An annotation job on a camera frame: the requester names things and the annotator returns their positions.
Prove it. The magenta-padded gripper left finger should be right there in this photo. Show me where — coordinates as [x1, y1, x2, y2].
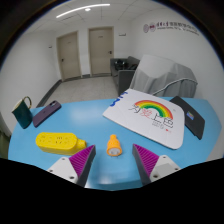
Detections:
[46, 144, 97, 188]

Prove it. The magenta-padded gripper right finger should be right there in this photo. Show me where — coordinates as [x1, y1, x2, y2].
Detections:
[131, 143, 182, 186]

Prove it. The white rainbow-print flat bag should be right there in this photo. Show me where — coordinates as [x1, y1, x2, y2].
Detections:
[102, 88, 185, 150]

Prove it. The black flat case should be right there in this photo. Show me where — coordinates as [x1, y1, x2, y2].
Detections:
[169, 95, 206, 140]

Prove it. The purple smartphone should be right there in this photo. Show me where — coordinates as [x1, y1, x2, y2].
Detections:
[32, 100, 62, 128]

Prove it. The dark green mug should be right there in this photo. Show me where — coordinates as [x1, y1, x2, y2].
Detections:
[11, 96, 34, 130]

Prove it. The grey sofa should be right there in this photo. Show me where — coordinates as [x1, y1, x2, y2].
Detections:
[109, 55, 141, 97]

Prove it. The grey cover cloth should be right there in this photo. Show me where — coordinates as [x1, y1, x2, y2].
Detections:
[129, 54, 198, 99]

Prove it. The beige door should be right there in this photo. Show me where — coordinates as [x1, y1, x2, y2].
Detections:
[55, 30, 82, 81]
[87, 26, 115, 76]

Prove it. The black bag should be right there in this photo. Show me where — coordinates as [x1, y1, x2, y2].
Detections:
[113, 59, 138, 71]

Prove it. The long curved ceiling light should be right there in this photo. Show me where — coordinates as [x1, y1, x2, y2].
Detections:
[55, 3, 111, 19]

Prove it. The white metal tube frame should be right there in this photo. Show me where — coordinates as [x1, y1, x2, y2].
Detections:
[151, 77, 198, 98]

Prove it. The wall sign lettering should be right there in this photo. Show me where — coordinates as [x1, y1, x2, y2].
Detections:
[142, 20, 200, 36]

